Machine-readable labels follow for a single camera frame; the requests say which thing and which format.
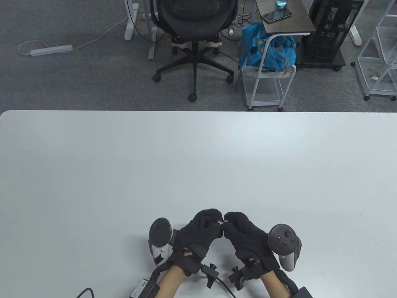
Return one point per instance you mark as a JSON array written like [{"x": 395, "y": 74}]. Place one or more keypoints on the blue bag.
[{"x": 276, "y": 52}]

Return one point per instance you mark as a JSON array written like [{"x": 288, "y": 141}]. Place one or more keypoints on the person's right forearm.
[{"x": 274, "y": 287}]

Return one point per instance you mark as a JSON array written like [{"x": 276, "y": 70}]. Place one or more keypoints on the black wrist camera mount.
[
  {"x": 238, "y": 277},
  {"x": 211, "y": 273}
]

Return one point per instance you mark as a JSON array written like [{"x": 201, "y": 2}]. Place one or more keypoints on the black box with white label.
[{"x": 142, "y": 288}]

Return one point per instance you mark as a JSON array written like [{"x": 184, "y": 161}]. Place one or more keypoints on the person's left hand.
[{"x": 194, "y": 238}]

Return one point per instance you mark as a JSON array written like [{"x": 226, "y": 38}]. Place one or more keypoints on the black mesh office chair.
[{"x": 194, "y": 18}]

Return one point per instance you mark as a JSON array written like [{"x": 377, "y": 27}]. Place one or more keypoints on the white rolling side table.
[{"x": 291, "y": 23}]

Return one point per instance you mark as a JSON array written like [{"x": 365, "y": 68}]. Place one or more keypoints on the white desk leg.
[
  {"x": 356, "y": 37},
  {"x": 130, "y": 31}
]

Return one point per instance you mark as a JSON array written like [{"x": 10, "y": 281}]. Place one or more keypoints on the black smartphone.
[{"x": 276, "y": 16}]

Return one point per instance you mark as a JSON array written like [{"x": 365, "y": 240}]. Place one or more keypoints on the white power strip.
[{"x": 51, "y": 49}]

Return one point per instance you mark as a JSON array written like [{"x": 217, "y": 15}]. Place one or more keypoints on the person's right hand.
[{"x": 249, "y": 245}]

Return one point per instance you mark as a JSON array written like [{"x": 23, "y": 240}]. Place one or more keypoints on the aluminium post base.
[{"x": 152, "y": 46}]

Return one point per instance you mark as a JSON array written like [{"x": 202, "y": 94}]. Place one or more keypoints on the person's left forearm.
[{"x": 169, "y": 284}]

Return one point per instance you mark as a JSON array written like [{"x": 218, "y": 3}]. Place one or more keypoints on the grey hand controller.
[
  {"x": 283, "y": 239},
  {"x": 160, "y": 231}
]

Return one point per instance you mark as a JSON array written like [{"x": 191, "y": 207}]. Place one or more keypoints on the black computer case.
[{"x": 328, "y": 31}]

